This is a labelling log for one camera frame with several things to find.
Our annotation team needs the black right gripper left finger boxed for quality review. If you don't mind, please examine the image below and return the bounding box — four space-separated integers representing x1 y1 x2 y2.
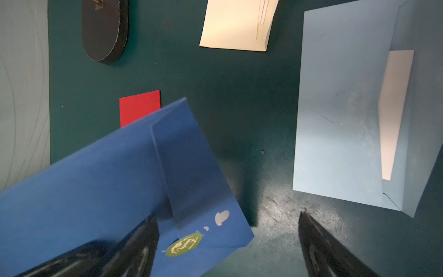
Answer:
93 215 159 277

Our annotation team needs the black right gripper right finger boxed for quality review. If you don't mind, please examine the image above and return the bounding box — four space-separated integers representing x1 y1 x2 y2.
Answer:
298 210 378 277

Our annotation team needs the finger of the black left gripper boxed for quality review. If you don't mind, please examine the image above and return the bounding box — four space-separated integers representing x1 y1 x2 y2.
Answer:
17 240 112 277

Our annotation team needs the blue envelope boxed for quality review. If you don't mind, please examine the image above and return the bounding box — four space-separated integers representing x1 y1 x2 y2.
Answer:
1 99 254 277

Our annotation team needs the light teal envelope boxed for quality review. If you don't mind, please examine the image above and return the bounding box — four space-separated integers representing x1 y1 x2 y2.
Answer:
293 1 443 217

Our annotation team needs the red envelope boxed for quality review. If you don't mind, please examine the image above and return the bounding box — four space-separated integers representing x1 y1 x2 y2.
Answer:
119 90 161 128

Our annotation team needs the cream yellow envelope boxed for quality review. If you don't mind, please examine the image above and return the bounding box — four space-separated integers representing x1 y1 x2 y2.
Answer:
200 0 279 52

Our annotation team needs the copper wine glass stand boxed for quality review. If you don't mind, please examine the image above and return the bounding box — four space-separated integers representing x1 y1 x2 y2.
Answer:
81 0 129 63

